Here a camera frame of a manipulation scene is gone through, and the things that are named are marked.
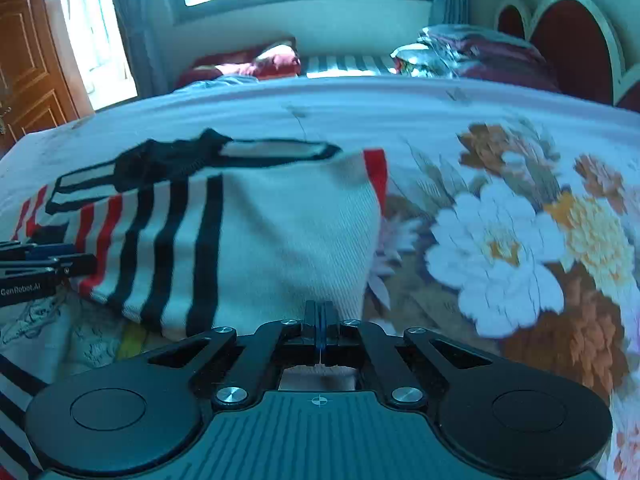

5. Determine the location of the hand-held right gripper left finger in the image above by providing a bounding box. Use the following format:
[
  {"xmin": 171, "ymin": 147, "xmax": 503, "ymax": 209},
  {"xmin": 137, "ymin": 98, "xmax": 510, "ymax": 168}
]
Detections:
[{"xmin": 148, "ymin": 300, "xmax": 321, "ymax": 409}]

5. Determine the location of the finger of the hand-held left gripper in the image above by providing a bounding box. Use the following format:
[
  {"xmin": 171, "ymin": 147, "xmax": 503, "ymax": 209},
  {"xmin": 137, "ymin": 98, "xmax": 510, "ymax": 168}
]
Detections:
[
  {"xmin": 0, "ymin": 241, "xmax": 77, "ymax": 262},
  {"xmin": 0, "ymin": 253, "xmax": 99, "ymax": 279}
]

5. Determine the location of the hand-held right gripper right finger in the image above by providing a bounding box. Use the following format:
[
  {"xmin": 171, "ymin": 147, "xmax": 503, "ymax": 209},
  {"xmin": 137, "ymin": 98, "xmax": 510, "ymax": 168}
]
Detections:
[{"xmin": 320, "ymin": 301, "xmax": 494, "ymax": 407}]

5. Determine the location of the striped knit sweater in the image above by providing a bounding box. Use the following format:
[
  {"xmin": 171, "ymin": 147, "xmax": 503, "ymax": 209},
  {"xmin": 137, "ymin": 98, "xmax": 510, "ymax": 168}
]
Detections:
[{"xmin": 10, "ymin": 129, "xmax": 389, "ymax": 392}]

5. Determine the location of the white printed cloth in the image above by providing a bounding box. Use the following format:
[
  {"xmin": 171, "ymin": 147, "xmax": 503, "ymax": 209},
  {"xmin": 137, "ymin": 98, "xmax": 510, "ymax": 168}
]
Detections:
[{"xmin": 0, "ymin": 287, "xmax": 132, "ymax": 388}]

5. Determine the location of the navy striped cloth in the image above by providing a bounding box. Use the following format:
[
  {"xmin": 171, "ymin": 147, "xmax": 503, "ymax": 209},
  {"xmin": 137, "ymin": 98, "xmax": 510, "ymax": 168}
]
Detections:
[{"xmin": 0, "ymin": 354, "xmax": 52, "ymax": 480}]

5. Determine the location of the wooden door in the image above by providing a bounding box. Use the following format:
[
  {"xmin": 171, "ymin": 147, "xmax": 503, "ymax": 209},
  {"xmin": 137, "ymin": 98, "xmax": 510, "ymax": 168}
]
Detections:
[{"xmin": 0, "ymin": 0, "xmax": 94, "ymax": 157}]

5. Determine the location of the floral bed sheet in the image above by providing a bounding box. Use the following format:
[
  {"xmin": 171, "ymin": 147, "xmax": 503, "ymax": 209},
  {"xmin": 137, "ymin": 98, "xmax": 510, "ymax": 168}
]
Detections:
[{"xmin": 0, "ymin": 75, "xmax": 640, "ymax": 480}]

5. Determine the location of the light blue cloth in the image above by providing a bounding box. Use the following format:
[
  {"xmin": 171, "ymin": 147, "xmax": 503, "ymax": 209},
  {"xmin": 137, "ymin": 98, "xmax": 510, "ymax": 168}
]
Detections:
[{"xmin": 175, "ymin": 74, "xmax": 262, "ymax": 93}]

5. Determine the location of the striped mattress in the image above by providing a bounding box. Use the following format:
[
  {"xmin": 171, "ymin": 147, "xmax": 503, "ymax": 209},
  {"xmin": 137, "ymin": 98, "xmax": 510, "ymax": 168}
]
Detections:
[{"xmin": 302, "ymin": 53, "xmax": 402, "ymax": 79}]

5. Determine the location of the maroon cushion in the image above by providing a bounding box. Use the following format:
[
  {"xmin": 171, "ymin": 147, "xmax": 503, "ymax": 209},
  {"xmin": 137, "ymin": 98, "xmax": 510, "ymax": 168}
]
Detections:
[{"xmin": 177, "ymin": 39, "xmax": 302, "ymax": 87}]

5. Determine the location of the maroon quilt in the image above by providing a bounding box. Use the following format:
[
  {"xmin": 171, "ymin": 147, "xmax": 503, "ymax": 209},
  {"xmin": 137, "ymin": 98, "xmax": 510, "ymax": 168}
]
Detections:
[{"xmin": 425, "ymin": 24, "xmax": 562, "ymax": 94}]

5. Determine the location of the red padded headboard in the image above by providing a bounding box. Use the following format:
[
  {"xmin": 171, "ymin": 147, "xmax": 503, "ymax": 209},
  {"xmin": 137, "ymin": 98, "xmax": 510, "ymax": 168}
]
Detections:
[{"xmin": 494, "ymin": 0, "xmax": 640, "ymax": 112}]

